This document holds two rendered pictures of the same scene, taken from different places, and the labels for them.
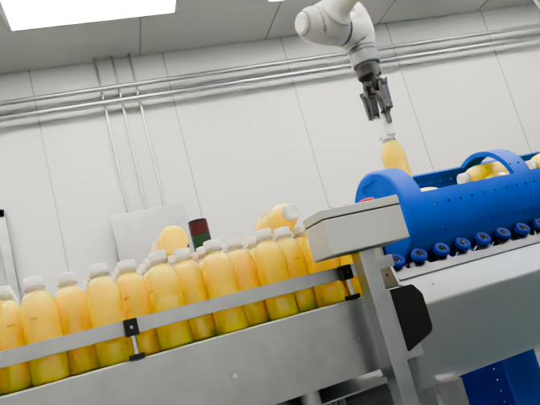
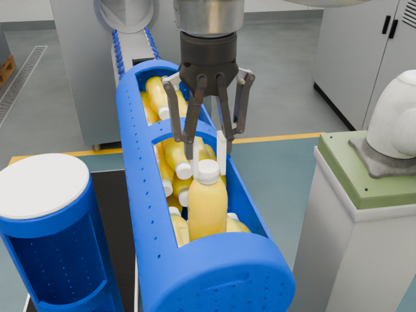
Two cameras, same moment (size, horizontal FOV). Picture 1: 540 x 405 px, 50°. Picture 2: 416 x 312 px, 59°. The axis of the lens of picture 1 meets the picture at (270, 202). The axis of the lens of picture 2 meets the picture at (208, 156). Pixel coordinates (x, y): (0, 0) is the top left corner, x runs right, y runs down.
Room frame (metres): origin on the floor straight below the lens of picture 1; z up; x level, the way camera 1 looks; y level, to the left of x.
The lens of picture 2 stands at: (1.64, 0.08, 1.72)
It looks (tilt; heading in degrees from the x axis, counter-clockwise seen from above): 37 degrees down; 278
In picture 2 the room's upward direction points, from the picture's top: straight up
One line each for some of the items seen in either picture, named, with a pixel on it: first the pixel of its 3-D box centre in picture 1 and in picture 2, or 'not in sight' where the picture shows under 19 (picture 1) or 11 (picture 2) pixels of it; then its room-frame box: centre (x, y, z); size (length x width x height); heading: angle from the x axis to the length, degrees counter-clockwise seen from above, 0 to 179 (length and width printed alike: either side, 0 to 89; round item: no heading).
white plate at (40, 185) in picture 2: not in sight; (38, 182); (2.23, -0.65, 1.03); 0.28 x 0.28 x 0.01
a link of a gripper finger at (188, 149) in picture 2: not in sight; (182, 145); (1.74, -0.38, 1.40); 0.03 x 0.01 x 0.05; 23
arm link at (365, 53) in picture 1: (364, 59); (208, 6); (1.70, -0.40, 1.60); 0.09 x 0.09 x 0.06
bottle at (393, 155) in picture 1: (397, 168); (207, 215); (1.70, -0.40, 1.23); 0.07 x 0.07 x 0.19
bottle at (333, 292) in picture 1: (321, 264); not in sight; (1.39, -0.08, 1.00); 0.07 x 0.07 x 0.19
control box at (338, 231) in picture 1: (355, 228); not in sight; (1.29, -0.17, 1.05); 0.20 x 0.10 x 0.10; 113
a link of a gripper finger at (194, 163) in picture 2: (380, 129); (194, 157); (1.72, -0.39, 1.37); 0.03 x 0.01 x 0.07; 113
